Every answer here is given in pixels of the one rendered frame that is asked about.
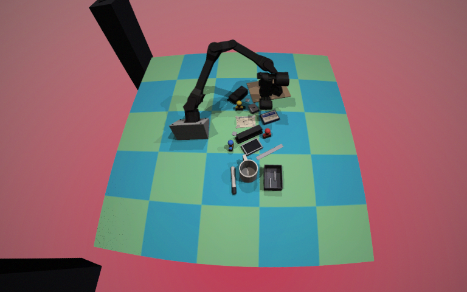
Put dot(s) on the brown flat board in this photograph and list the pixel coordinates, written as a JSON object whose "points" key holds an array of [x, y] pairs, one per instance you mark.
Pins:
{"points": [[255, 95]]}

